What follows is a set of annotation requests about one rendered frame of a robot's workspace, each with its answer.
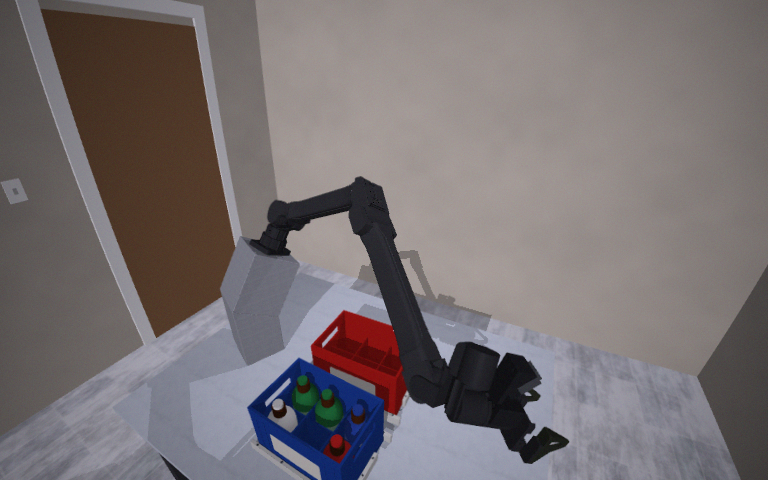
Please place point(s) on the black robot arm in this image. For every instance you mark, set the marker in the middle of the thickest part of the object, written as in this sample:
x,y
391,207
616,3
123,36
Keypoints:
x,y
426,375

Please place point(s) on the red bottle with pink label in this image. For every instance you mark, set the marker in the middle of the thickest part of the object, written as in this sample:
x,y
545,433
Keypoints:
x,y
336,449

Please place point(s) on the red plastic crate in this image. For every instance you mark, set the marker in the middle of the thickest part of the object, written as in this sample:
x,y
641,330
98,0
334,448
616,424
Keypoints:
x,y
372,376

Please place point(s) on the white bottle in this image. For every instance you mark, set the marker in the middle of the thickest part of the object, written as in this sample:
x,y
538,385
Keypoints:
x,y
283,415

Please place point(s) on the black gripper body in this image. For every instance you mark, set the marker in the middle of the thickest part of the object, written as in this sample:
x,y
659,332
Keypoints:
x,y
514,437

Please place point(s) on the green bottle with pale green label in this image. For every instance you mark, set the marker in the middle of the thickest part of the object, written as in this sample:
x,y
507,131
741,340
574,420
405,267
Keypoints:
x,y
305,395
329,410

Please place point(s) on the blue plastic crate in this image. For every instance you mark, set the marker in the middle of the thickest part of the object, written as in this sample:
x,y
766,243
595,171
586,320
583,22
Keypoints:
x,y
292,447

